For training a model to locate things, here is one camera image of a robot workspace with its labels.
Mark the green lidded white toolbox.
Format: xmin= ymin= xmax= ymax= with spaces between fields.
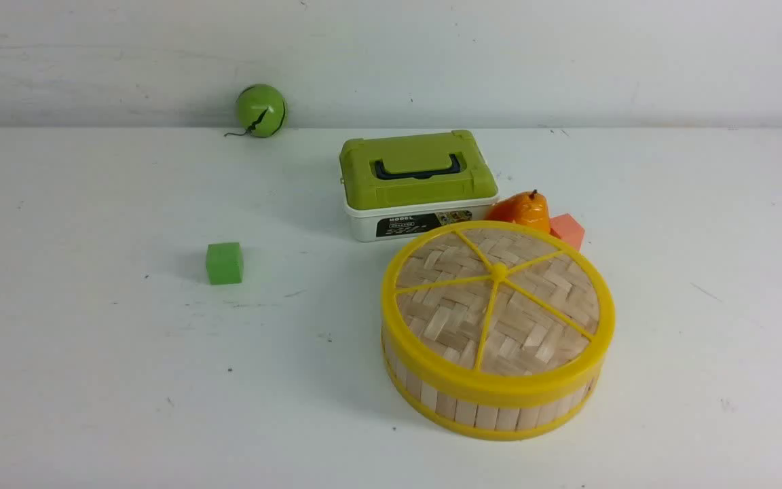
xmin=339 ymin=130 xmax=499 ymax=242

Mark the yellow rimmed woven steamer lid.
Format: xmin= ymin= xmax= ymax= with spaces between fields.
xmin=379 ymin=221 xmax=616 ymax=408

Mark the green cube block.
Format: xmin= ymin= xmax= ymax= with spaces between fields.
xmin=206 ymin=242 xmax=243 ymax=285

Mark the salmon pink cube block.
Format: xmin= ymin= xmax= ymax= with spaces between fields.
xmin=549 ymin=213 xmax=584 ymax=251

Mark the yellow bamboo steamer basket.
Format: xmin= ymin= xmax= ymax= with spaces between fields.
xmin=381 ymin=326 xmax=604 ymax=441

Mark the orange toy pear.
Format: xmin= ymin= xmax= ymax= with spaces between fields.
xmin=486 ymin=189 xmax=551 ymax=233

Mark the green toy watermelon ball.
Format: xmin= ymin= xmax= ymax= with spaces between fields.
xmin=224 ymin=84 xmax=288 ymax=139

